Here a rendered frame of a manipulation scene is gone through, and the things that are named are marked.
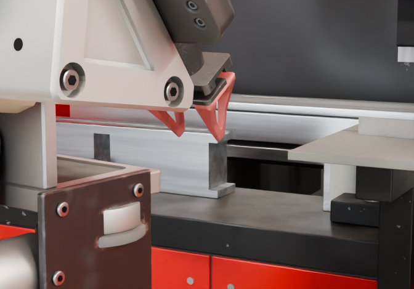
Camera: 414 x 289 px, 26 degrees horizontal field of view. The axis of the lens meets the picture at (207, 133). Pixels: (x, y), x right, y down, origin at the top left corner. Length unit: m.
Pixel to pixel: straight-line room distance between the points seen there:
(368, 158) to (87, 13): 0.57
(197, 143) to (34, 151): 0.74
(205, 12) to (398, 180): 0.58
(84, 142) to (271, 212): 0.34
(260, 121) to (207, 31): 1.10
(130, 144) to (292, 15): 0.56
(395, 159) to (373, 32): 0.83
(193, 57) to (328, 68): 0.81
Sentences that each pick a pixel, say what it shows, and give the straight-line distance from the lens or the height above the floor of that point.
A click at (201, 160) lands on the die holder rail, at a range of 1.30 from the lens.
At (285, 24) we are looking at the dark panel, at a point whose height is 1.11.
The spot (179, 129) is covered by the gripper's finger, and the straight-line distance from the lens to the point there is 1.08.
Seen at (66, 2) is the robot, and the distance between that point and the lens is 0.40.
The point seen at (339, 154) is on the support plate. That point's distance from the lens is 0.95.
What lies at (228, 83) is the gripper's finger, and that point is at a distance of 1.02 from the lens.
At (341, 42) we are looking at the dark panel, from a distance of 1.76.
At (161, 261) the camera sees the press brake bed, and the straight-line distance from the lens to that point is 1.23.
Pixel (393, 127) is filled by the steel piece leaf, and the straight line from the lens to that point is 1.08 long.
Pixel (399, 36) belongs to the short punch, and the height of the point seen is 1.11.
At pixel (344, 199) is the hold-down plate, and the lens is 1.18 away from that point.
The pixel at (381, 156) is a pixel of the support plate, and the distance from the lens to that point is 0.95.
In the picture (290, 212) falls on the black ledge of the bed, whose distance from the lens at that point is 1.23.
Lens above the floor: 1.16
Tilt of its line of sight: 9 degrees down
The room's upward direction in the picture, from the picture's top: straight up
